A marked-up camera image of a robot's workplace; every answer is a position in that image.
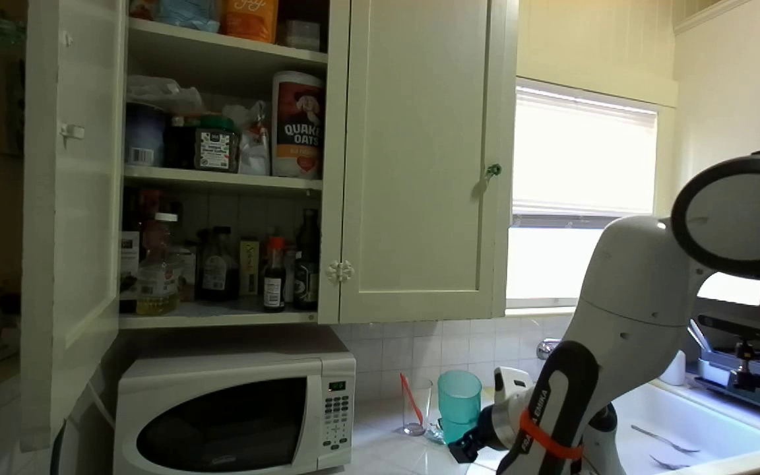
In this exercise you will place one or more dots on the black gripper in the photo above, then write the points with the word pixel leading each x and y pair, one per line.
pixel 492 435

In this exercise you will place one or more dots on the teal plastic cup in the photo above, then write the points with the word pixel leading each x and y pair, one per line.
pixel 461 400

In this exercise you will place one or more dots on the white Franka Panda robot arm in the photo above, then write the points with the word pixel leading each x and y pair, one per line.
pixel 634 292

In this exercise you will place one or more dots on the white cupboard door latch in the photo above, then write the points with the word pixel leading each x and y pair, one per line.
pixel 340 271

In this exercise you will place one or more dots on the closed white cupboard door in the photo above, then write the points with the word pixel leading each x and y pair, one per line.
pixel 415 175

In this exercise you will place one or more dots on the white kitchen cupboard with shelves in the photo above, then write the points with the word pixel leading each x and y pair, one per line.
pixel 222 181

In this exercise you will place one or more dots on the open white cupboard door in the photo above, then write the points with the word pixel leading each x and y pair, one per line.
pixel 73 266

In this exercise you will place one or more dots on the clear drinking glass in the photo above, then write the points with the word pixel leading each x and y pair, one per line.
pixel 415 412

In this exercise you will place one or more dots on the chrome sink faucet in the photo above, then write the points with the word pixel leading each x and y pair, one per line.
pixel 551 349

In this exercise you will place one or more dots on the long white spoon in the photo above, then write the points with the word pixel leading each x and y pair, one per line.
pixel 662 436

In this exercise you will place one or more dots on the short white spoon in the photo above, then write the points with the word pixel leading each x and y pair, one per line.
pixel 666 460

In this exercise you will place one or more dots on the white kitchen sink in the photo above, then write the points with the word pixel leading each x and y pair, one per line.
pixel 687 412

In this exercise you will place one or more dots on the white plastic bottle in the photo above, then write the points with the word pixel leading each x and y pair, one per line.
pixel 676 371

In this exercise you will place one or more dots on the tall dark green bottle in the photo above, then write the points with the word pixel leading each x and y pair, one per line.
pixel 307 266

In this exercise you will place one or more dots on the white microwave oven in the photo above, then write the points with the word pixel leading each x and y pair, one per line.
pixel 222 379

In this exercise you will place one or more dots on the dark sauce bottle white label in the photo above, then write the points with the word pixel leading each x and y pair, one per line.
pixel 275 280

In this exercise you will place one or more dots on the yellow Splenda box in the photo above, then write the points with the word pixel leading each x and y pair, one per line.
pixel 250 268

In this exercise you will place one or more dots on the dark green door knob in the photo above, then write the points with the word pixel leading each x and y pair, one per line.
pixel 496 169

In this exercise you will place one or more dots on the dark labelled jar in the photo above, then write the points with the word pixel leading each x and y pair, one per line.
pixel 215 268

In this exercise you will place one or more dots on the white window blind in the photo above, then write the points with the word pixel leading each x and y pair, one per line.
pixel 573 148

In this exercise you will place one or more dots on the yellowish glass jar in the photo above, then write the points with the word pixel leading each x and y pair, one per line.
pixel 158 272

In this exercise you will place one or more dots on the Quaker oats canister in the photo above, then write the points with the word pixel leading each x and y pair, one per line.
pixel 296 122

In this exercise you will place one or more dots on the clear food packet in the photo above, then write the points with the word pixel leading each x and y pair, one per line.
pixel 254 142

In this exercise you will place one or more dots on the green lidded white label jar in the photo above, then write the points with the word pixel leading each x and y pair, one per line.
pixel 217 148

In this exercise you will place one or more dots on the small dark jar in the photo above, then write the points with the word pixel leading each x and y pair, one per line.
pixel 182 146

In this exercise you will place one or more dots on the dark small food box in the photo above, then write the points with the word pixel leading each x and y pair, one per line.
pixel 302 36

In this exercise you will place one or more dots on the white and blue tub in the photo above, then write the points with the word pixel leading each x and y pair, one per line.
pixel 147 135

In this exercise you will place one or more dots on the clear crumpled plastic bag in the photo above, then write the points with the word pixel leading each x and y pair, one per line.
pixel 159 92

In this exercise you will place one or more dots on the orange food container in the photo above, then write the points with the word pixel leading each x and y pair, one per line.
pixel 253 20

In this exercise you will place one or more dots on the white door knob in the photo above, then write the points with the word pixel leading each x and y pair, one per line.
pixel 69 134

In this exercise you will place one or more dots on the light blue food bag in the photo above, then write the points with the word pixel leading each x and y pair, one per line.
pixel 188 11

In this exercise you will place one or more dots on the white wall cabinet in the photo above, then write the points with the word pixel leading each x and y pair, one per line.
pixel 724 81

